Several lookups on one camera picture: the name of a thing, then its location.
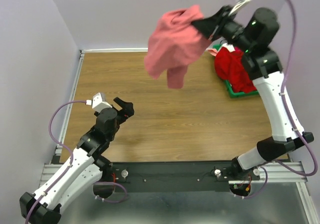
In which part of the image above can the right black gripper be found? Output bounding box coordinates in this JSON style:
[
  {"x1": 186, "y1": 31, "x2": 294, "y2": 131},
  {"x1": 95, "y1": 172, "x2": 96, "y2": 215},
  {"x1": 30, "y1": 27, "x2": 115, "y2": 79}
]
[{"x1": 191, "y1": 5, "x2": 255, "y2": 53}]

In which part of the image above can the salmon pink t-shirt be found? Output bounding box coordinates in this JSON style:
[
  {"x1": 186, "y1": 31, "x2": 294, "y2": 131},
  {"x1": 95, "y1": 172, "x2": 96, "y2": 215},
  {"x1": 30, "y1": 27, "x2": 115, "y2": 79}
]
[{"x1": 144, "y1": 5, "x2": 212, "y2": 89}]

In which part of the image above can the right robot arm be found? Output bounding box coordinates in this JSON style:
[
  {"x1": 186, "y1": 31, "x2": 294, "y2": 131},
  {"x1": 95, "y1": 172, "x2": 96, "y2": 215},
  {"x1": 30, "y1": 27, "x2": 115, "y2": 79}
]
[{"x1": 191, "y1": 6, "x2": 314, "y2": 180}]

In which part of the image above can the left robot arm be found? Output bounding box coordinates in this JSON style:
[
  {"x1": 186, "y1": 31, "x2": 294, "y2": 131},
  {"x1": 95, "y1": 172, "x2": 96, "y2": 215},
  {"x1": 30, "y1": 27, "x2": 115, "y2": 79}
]
[{"x1": 19, "y1": 93, "x2": 134, "y2": 223}]

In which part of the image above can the light pink garment in bin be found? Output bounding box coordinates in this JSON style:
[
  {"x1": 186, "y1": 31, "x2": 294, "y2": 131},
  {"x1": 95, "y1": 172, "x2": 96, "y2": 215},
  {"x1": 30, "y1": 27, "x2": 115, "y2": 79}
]
[{"x1": 206, "y1": 48, "x2": 219, "y2": 57}]

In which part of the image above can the white garment in bin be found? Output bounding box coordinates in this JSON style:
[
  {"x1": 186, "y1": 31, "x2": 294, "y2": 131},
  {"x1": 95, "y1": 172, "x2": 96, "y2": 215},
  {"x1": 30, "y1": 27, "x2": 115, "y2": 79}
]
[{"x1": 221, "y1": 43, "x2": 236, "y2": 52}]

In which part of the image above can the red t-shirt in bin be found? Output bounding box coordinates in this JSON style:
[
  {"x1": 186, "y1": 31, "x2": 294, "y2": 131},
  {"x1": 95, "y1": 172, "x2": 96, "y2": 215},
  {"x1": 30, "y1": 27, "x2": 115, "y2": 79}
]
[{"x1": 214, "y1": 48, "x2": 257, "y2": 93}]

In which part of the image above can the green plastic bin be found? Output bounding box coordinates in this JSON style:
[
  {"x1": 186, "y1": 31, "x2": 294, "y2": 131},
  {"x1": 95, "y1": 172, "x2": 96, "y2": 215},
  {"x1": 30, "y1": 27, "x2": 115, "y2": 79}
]
[{"x1": 223, "y1": 80, "x2": 259, "y2": 98}]

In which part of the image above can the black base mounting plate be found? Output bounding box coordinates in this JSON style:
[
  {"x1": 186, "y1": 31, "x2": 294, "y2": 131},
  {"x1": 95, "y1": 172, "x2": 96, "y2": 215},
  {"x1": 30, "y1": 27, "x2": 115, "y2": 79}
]
[{"x1": 92, "y1": 161, "x2": 261, "y2": 202}]

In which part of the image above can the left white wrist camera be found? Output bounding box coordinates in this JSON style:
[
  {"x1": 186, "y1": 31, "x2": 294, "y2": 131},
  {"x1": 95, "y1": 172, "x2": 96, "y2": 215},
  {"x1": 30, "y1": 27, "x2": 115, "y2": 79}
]
[{"x1": 85, "y1": 92, "x2": 112, "y2": 113}]

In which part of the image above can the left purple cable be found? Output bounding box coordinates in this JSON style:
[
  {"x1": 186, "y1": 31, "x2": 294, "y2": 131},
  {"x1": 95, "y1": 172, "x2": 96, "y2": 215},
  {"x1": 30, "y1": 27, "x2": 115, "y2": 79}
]
[{"x1": 24, "y1": 100, "x2": 88, "y2": 224}]

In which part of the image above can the aluminium frame rail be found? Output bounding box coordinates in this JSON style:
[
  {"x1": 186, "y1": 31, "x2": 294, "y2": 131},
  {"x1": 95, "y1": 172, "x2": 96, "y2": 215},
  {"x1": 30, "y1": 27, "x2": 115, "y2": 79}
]
[{"x1": 39, "y1": 162, "x2": 308, "y2": 187}]

